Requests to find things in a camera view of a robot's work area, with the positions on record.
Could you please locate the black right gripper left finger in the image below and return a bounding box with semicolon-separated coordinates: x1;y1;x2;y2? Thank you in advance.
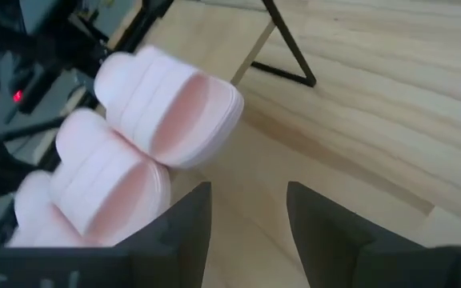
111;181;214;288

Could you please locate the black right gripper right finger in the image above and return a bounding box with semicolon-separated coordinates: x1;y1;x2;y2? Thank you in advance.
286;180;430;288

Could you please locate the pink foam slide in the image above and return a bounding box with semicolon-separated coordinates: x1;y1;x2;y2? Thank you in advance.
6;169;96;249
93;44;246;170
49;107;173;247

